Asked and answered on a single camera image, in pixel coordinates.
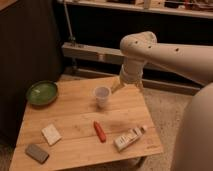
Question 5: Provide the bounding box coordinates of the green ceramic bowl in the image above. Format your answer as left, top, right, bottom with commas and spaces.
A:
26, 81, 58, 106

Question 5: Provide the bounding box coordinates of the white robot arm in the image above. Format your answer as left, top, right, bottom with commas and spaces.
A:
112, 31, 213, 171

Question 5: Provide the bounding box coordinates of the grey metal beam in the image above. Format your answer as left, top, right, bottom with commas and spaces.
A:
62, 42, 124, 65

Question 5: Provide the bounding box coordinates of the white tube with box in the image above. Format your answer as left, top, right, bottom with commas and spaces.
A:
114, 125, 148, 151

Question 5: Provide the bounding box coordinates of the metal pole stand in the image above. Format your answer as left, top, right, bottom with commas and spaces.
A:
63, 0, 76, 46

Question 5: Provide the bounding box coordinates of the grey rectangular block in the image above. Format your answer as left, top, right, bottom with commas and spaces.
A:
25, 144, 49, 164

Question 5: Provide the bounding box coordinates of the red marker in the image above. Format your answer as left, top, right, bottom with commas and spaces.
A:
93, 121, 106, 143

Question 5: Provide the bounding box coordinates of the white sponge block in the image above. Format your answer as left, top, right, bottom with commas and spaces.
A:
41, 124, 62, 146

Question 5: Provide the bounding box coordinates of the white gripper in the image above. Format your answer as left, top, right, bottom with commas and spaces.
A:
111, 60, 144, 93

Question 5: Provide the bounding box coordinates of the wooden table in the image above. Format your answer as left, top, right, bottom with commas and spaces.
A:
9, 77, 163, 171

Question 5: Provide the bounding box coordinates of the translucent plastic cup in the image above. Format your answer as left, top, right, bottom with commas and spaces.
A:
94, 86, 111, 108

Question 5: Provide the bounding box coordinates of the wooden shelf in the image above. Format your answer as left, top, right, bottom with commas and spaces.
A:
56, 0, 213, 19

